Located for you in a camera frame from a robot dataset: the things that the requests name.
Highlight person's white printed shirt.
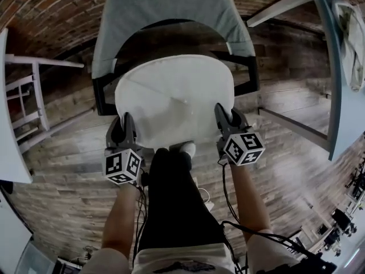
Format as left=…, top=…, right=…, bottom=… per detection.
left=94, top=232, right=289, bottom=274

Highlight black backpack device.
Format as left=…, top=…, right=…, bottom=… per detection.
left=293, top=252, right=338, bottom=274

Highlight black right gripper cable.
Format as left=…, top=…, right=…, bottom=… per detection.
left=217, top=156, right=316, bottom=269

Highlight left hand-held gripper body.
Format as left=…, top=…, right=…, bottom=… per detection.
left=103, top=134, right=147, bottom=186

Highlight person's right forearm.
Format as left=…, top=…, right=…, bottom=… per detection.
left=229, top=162, right=272, bottom=235

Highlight white table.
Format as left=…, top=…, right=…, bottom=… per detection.
left=0, top=27, right=96, bottom=184

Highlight light blue table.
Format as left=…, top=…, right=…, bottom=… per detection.
left=246, top=0, right=365, bottom=162

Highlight white shoe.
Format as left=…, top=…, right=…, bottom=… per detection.
left=168, top=140, right=197, bottom=158

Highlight person's black trousers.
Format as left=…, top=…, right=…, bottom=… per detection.
left=136, top=147, right=230, bottom=253

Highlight white cloth bag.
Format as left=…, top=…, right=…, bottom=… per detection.
left=331, top=0, right=365, bottom=92

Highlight person's left forearm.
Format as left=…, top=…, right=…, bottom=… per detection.
left=101, top=182, right=144, bottom=252

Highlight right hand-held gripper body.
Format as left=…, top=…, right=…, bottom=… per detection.
left=216, top=121, right=266, bottom=167

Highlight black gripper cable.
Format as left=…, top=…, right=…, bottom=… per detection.
left=217, top=156, right=316, bottom=269
left=131, top=170, right=151, bottom=269

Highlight white cushion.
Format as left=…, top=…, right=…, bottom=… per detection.
left=115, top=54, right=236, bottom=150

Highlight grey chair with black frame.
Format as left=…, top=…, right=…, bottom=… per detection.
left=91, top=0, right=261, bottom=116

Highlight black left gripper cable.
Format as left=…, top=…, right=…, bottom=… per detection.
left=131, top=170, right=151, bottom=269

